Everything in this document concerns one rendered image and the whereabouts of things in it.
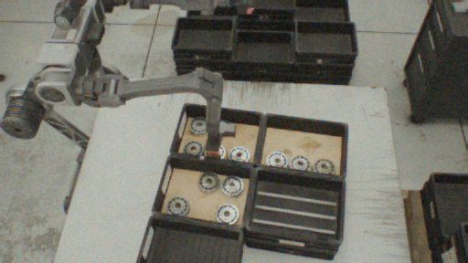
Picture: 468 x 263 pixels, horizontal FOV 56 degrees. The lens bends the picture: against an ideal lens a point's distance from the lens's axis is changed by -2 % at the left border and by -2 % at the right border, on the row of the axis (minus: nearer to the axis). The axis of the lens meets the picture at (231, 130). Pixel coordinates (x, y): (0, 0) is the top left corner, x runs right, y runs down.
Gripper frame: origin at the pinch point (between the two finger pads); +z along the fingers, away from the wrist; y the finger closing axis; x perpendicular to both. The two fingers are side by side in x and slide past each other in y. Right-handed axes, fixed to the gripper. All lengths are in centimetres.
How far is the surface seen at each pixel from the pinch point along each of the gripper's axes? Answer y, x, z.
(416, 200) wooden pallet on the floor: 32, -119, 68
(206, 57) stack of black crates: 93, 26, 35
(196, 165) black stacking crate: -9.4, 6.1, -0.1
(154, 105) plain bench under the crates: 34, 42, 18
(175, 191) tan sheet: -21.1, 13.5, 5.8
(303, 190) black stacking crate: -10.6, -43.3, 3.5
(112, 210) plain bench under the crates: -30, 44, 20
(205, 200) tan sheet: -23.2, -0.7, 5.3
